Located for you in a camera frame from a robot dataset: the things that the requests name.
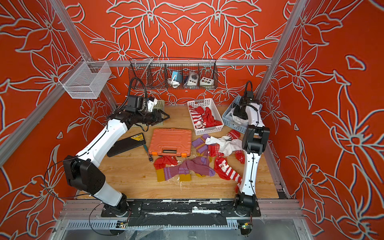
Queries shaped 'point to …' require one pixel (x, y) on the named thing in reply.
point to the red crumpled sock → (160, 162)
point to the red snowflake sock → (240, 155)
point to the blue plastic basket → (228, 120)
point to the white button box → (206, 81)
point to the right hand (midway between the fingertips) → (235, 112)
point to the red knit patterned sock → (234, 134)
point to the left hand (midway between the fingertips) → (167, 116)
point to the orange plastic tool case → (170, 142)
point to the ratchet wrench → (151, 156)
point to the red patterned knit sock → (213, 149)
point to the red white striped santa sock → (224, 171)
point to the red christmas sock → (209, 119)
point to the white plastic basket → (206, 102)
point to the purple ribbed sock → (199, 165)
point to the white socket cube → (192, 79)
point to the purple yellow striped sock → (201, 148)
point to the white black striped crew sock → (224, 144)
